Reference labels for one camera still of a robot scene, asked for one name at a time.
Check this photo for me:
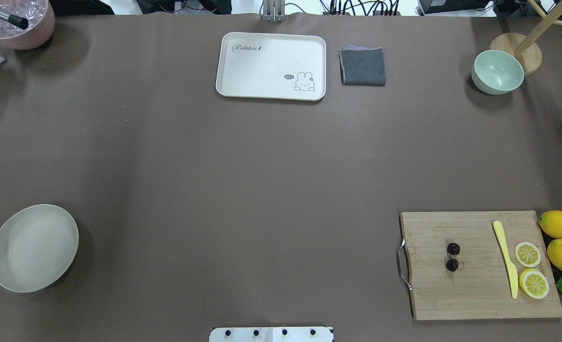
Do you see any white rabbit tray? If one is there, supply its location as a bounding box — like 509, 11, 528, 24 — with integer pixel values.
215, 32, 326, 101

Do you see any grey folded cloth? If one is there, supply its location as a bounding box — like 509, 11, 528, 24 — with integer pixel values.
339, 46, 387, 86

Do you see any bamboo cutting board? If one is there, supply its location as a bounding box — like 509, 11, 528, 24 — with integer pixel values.
397, 211, 562, 321

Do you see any mint green bowl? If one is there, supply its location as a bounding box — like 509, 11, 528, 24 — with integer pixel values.
470, 50, 524, 95

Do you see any yellow plastic knife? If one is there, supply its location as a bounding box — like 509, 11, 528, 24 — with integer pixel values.
492, 219, 519, 299

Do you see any beige round plate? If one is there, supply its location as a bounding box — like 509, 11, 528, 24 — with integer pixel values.
0, 204, 79, 294

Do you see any lemon slice upper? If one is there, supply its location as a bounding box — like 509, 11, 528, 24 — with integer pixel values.
514, 242, 542, 268

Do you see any lemon slice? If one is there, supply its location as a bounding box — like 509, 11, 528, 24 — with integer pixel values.
518, 268, 550, 299
514, 242, 542, 268

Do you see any wooden mug stand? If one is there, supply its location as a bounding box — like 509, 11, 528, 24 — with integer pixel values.
490, 0, 562, 76

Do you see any lemon slice lower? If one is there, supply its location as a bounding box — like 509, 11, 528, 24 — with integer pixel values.
518, 268, 550, 299

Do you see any pink bowl with ice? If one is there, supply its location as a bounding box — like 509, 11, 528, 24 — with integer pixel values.
0, 0, 55, 50

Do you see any metal scoop black tip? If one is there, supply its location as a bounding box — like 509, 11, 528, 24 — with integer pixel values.
0, 10, 29, 30

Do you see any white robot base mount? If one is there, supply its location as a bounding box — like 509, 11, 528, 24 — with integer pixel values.
209, 326, 334, 342

